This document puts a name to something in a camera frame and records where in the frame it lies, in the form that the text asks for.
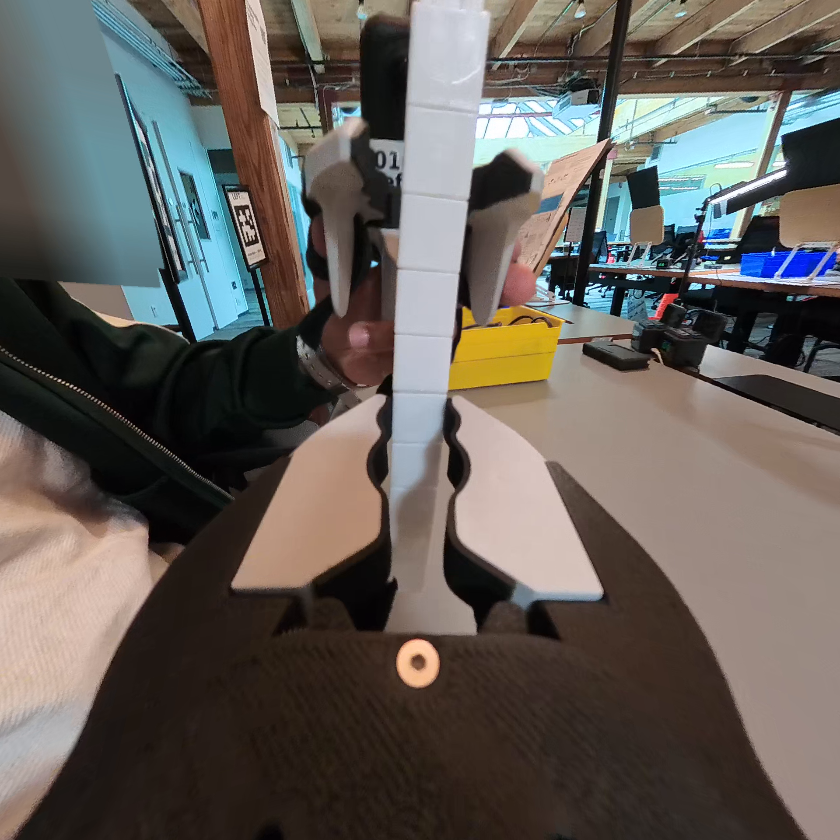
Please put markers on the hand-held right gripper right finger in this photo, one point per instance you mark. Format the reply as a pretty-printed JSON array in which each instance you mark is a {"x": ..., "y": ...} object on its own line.
[{"x": 518, "y": 512}]

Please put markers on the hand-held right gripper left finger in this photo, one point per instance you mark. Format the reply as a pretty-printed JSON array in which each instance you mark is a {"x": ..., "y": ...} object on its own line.
[{"x": 315, "y": 505}]

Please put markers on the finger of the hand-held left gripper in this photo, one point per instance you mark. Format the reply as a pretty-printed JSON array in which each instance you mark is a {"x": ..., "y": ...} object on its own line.
[
  {"x": 502, "y": 223},
  {"x": 338, "y": 177}
]

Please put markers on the white segmented bar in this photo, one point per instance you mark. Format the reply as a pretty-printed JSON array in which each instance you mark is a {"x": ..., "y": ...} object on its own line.
[{"x": 433, "y": 262}]

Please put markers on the yellow plastic bin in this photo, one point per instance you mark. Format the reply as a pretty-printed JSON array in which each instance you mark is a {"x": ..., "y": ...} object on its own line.
[{"x": 505, "y": 358}]

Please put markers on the person's left forearm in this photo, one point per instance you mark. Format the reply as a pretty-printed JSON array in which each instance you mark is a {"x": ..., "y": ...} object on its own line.
[{"x": 229, "y": 380}]

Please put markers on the person's left hand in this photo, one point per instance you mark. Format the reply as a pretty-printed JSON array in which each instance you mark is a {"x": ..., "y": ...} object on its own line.
[{"x": 358, "y": 358}]

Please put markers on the wooden display board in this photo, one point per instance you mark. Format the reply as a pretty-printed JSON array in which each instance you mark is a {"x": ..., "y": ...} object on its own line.
[{"x": 571, "y": 190}]

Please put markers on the marker poster on stand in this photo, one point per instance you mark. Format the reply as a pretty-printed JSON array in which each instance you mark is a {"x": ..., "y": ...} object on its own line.
[{"x": 246, "y": 226}]

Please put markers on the black pole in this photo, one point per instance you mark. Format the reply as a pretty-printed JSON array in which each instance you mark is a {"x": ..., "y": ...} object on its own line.
[{"x": 600, "y": 164}]

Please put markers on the white paper notice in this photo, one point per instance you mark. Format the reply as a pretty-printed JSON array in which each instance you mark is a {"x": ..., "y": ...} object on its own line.
[{"x": 262, "y": 65}]

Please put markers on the silver wristwatch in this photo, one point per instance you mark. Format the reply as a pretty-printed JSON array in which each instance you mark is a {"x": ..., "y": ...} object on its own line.
[{"x": 315, "y": 367}]

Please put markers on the white ceiling projector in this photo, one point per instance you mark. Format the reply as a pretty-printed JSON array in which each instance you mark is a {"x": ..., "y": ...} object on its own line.
[{"x": 577, "y": 102}]

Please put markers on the wooden board on stand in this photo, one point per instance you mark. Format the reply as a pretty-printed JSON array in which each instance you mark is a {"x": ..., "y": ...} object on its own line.
[
  {"x": 646, "y": 226},
  {"x": 810, "y": 216}
]

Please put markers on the black flat box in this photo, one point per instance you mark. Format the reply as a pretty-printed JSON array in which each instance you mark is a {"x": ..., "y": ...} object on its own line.
[{"x": 613, "y": 354}]

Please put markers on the blue storage bin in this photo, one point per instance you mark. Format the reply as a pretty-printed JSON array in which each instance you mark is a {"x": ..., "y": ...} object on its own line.
[{"x": 761, "y": 264}]

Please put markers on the person's white shirt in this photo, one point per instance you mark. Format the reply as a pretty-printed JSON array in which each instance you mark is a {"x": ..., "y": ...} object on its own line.
[{"x": 59, "y": 590}]

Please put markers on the person's green jacket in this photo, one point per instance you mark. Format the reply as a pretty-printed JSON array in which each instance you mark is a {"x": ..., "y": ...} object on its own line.
[{"x": 65, "y": 367}]

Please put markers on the wooden post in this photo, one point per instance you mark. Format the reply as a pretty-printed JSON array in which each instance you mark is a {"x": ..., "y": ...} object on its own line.
[{"x": 243, "y": 164}]

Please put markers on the black framed wall picture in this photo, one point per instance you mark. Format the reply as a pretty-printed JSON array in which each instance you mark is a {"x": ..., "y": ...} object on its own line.
[
  {"x": 195, "y": 207},
  {"x": 154, "y": 197}
]

